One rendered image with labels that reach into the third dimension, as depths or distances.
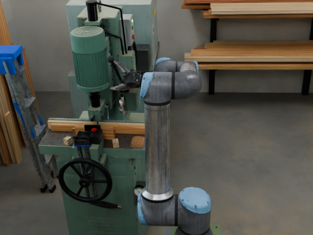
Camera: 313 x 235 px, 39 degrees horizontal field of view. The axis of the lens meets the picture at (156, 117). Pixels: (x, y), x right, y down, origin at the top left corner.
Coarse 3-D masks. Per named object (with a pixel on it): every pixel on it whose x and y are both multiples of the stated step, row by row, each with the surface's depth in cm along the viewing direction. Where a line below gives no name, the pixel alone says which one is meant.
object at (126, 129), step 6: (54, 126) 258; (60, 126) 257; (66, 126) 257; (72, 126) 256; (114, 126) 254; (120, 126) 253; (126, 126) 253; (132, 126) 253; (138, 126) 253; (120, 132) 254; (126, 132) 254; (132, 132) 253; (138, 132) 253; (144, 132) 252
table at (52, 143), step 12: (48, 132) 258; (60, 132) 257; (48, 144) 247; (60, 144) 247; (72, 144) 246; (108, 144) 245; (120, 144) 245; (144, 144) 244; (108, 156) 244; (120, 156) 243; (132, 156) 242; (144, 156) 241
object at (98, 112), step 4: (100, 100) 254; (104, 100) 254; (100, 104) 250; (104, 104) 254; (92, 108) 246; (96, 108) 246; (100, 108) 246; (104, 108) 254; (88, 112) 245; (92, 112) 245; (96, 112) 245; (100, 112) 245; (104, 112) 254; (88, 116) 247; (92, 116) 246; (96, 116) 246; (100, 116) 246; (96, 120) 247; (100, 120) 247
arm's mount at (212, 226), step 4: (212, 224) 227; (216, 224) 227; (172, 228) 225; (176, 228) 225; (212, 228) 225; (216, 228) 225; (220, 228) 225; (172, 232) 223; (212, 232) 223; (216, 232) 223; (220, 232) 223
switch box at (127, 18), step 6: (120, 18) 251; (126, 18) 250; (132, 18) 256; (120, 24) 251; (126, 24) 250; (132, 24) 257; (120, 30) 253; (126, 30) 252; (126, 36) 254; (126, 42) 256; (132, 42) 259
